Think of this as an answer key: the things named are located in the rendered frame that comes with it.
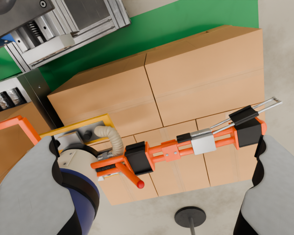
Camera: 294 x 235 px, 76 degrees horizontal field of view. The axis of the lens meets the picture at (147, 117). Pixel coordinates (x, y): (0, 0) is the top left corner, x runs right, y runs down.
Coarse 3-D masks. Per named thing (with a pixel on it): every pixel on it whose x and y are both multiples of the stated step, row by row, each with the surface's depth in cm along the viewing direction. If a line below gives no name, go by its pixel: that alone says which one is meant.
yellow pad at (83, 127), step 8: (88, 120) 70; (96, 120) 70; (104, 120) 70; (64, 128) 72; (72, 128) 72; (80, 128) 71; (88, 128) 71; (40, 136) 74; (56, 136) 73; (80, 136) 73; (88, 136) 70; (96, 136) 73; (56, 144) 72; (88, 144) 75
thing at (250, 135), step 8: (248, 120) 57; (256, 120) 56; (232, 128) 57; (240, 128) 55; (248, 128) 55; (256, 128) 55; (232, 136) 59; (240, 136) 56; (248, 136) 56; (256, 136) 56; (240, 144) 57; (248, 144) 57
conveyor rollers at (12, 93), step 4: (0, 92) 112; (8, 92) 109; (12, 92) 110; (16, 92) 112; (0, 96) 111; (4, 96) 114; (12, 96) 110; (16, 96) 111; (0, 100) 112; (4, 100) 113; (12, 100) 111; (16, 100) 112; (20, 100) 113; (0, 104) 113; (4, 104) 113; (8, 104) 115; (16, 104) 112; (20, 104) 113; (4, 108) 114; (8, 108) 115
